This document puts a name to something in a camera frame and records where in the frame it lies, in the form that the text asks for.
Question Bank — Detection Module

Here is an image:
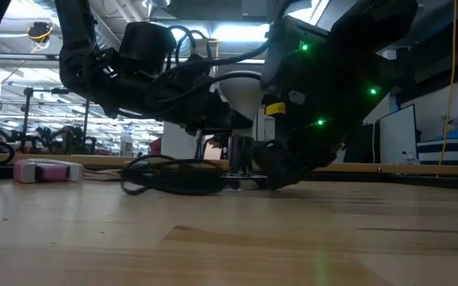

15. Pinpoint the black metal table frame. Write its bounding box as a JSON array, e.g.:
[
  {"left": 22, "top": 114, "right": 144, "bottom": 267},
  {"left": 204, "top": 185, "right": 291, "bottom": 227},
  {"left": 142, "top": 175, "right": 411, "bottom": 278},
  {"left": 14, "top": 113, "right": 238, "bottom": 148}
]
[{"left": 304, "top": 170, "right": 458, "bottom": 190}]

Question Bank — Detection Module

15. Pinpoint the pink and white box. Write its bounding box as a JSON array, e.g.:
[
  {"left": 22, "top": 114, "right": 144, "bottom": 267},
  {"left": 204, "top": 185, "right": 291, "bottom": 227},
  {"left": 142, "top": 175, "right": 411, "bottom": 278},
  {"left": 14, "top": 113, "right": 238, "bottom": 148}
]
[{"left": 13, "top": 158, "right": 84, "bottom": 184}]

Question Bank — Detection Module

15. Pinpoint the white machine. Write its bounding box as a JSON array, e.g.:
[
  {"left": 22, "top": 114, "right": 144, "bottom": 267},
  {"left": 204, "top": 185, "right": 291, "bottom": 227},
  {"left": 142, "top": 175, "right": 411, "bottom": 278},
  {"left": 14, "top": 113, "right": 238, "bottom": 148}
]
[{"left": 119, "top": 122, "right": 134, "bottom": 157}]

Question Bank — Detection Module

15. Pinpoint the black rig frame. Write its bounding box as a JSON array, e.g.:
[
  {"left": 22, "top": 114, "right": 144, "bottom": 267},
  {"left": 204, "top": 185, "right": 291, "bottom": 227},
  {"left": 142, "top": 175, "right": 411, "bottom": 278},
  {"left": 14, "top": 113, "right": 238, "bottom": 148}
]
[{"left": 21, "top": 86, "right": 91, "bottom": 154}]

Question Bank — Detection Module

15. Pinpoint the chrome lamp socket base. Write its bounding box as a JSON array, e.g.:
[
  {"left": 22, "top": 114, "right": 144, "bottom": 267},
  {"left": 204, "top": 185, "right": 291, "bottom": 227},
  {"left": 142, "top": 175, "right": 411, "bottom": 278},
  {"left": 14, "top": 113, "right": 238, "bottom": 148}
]
[{"left": 219, "top": 134, "right": 272, "bottom": 191}]

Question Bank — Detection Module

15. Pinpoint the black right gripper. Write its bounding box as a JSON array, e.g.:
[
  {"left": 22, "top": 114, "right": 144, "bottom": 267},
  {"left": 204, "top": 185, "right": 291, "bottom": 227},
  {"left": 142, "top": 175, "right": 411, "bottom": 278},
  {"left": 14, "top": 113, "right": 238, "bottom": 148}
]
[{"left": 251, "top": 17, "right": 389, "bottom": 191}]

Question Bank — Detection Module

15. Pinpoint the red chair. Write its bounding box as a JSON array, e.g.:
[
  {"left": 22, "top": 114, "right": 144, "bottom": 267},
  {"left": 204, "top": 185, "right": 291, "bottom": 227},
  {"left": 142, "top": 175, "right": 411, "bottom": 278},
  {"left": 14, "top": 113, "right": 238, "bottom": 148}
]
[{"left": 148, "top": 137, "right": 162, "bottom": 157}]

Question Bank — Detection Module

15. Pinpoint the blue white striped box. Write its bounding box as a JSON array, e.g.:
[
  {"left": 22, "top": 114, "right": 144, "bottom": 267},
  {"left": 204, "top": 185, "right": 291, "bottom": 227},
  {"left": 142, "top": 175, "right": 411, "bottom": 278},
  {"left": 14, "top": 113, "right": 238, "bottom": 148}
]
[{"left": 416, "top": 126, "right": 458, "bottom": 166}]

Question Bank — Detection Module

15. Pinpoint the black ceiling reel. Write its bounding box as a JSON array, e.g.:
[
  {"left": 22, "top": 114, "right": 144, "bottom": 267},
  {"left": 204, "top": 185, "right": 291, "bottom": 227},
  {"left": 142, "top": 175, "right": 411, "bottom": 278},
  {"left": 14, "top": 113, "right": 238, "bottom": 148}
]
[{"left": 26, "top": 21, "right": 55, "bottom": 44}]

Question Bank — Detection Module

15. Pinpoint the black lamp power cord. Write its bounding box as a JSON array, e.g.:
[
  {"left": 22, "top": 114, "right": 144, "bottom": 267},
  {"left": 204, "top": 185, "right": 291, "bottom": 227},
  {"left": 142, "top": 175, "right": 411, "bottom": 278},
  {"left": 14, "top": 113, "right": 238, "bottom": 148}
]
[{"left": 119, "top": 153, "right": 230, "bottom": 196}]

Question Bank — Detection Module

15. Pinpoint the light brown wooden desk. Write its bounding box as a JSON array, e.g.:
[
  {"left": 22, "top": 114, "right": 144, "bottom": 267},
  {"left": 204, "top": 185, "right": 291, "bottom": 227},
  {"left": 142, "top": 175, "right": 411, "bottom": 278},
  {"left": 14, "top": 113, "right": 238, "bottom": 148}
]
[{"left": 0, "top": 153, "right": 458, "bottom": 176}]

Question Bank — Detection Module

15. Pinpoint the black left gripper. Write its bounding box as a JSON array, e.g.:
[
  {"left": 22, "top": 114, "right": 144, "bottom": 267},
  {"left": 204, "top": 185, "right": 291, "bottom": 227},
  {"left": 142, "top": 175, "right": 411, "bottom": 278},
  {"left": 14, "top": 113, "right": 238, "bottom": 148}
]
[{"left": 60, "top": 43, "right": 254, "bottom": 135}]

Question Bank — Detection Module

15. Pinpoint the yellow cable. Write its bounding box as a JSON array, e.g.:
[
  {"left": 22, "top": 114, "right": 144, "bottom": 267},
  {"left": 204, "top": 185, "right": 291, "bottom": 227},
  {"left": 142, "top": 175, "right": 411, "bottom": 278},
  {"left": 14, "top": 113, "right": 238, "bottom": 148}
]
[{"left": 438, "top": 0, "right": 457, "bottom": 178}]

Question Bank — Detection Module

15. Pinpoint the brown cardboard sheet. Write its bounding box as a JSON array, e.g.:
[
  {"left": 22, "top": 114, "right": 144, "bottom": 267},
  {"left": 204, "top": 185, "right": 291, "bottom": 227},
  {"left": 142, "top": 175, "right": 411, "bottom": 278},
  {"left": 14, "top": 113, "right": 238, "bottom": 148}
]
[{"left": 82, "top": 168, "right": 126, "bottom": 180}]

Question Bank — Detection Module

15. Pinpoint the whiteboard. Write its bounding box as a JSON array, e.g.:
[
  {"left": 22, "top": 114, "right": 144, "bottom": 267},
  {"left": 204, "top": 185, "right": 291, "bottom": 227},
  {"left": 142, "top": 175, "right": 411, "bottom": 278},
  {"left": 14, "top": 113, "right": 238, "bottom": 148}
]
[{"left": 378, "top": 103, "right": 419, "bottom": 164}]

